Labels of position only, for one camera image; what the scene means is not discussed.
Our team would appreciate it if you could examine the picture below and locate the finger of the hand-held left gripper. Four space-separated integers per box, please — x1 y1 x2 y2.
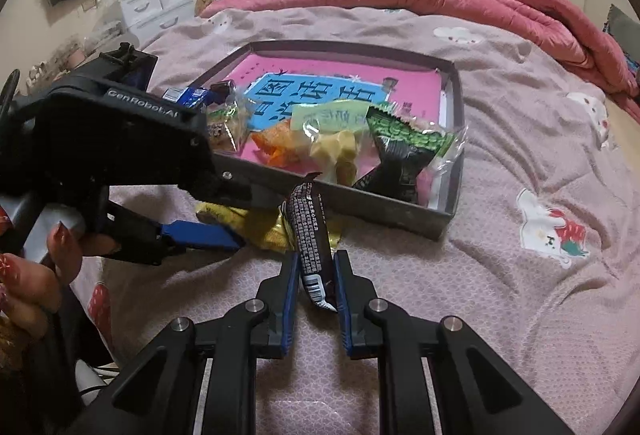
175 169 290 212
84 202 247 267

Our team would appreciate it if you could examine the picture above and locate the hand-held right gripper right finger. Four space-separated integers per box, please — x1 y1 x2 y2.
333 249 576 435

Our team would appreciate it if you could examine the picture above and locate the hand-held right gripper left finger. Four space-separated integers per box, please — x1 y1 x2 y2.
87 251 302 435

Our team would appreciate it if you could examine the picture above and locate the yellow snack packet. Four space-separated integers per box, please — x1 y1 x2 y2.
195 201 346 253

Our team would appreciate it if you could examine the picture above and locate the orange snack packet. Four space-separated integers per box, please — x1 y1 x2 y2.
250 120 301 168

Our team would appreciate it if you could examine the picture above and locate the green topped nut snack packet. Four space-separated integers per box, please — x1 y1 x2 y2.
206 95 256 153

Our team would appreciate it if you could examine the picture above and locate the dark brown snack bar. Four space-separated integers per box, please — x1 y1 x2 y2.
286 171 341 313

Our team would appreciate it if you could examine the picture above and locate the small dark jelly cup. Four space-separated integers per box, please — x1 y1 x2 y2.
210 81 236 103

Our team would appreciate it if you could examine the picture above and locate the grey cardboard box tray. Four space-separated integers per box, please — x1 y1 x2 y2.
192 40 470 242

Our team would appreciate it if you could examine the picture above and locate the light green snack packet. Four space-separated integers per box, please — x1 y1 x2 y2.
290 99 373 186

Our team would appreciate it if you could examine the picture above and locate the black green snack packet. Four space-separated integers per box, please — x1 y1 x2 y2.
350 102 456 206

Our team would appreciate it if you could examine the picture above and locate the clear nut candy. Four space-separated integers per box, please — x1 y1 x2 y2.
425 125 468 210

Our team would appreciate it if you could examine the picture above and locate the person's left hand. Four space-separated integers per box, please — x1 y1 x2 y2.
0 221 122 317

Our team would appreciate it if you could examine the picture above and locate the pink book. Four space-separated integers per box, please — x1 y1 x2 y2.
222 56 451 126

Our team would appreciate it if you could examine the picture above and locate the white drawer cabinet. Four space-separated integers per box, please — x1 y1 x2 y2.
117 0 198 43

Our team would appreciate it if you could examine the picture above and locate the grey padded headboard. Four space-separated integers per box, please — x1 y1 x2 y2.
602 4 640 48

